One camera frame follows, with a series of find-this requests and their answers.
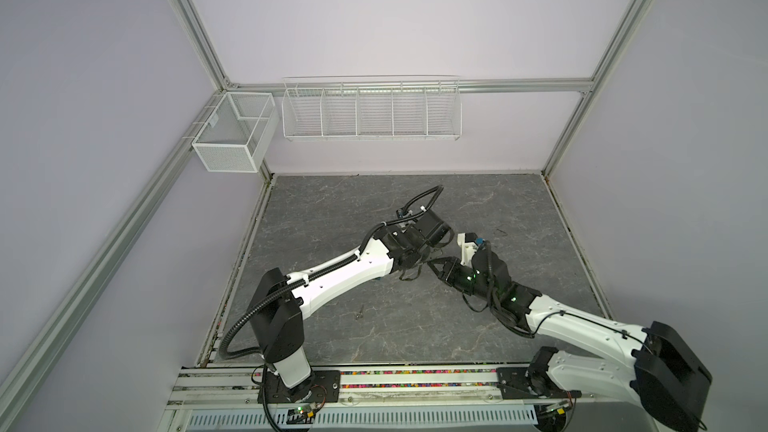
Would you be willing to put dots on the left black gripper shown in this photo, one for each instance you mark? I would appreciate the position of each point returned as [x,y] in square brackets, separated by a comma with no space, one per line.
[438,245]

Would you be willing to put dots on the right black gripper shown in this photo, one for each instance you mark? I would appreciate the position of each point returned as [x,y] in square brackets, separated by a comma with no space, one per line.
[448,274]

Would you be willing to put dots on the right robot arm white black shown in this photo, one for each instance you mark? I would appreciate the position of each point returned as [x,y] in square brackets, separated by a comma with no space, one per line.
[651,367]

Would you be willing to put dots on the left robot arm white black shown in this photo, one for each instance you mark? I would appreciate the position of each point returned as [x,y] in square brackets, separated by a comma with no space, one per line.
[282,302]

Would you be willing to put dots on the white mesh box basket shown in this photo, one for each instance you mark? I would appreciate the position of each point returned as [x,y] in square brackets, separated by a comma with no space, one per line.
[237,133]

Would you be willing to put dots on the white wire divided basket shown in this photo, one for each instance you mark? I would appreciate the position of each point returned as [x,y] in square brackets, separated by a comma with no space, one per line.
[405,107]

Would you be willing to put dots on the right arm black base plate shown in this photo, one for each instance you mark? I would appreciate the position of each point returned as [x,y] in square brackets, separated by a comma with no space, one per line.
[519,383]

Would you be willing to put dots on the white vented cable duct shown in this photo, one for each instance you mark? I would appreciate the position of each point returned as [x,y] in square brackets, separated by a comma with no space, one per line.
[343,418]

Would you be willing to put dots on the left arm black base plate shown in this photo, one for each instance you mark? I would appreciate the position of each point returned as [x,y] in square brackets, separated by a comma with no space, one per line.
[321,386]

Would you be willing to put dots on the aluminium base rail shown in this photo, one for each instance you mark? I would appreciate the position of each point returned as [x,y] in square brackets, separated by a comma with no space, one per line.
[239,387]

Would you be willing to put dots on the aluminium frame profiles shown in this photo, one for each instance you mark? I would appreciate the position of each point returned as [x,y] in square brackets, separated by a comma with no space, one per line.
[26,378]

